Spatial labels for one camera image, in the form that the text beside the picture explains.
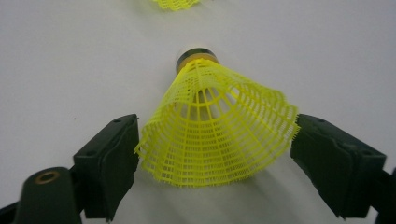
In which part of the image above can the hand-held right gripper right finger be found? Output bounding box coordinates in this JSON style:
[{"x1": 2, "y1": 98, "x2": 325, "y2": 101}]
[{"x1": 290, "y1": 113, "x2": 387, "y2": 219}]

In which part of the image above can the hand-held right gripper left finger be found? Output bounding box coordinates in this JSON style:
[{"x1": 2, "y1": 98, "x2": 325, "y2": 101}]
[{"x1": 73, "y1": 113, "x2": 140, "y2": 222}]

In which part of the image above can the yellow plastic shuttlecock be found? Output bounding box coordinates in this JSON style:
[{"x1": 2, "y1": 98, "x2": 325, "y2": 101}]
[
  {"x1": 134, "y1": 47, "x2": 302, "y2": 189},
  {"x1": 151, "y1": 0, "x2": 201, "y2": 12}
]

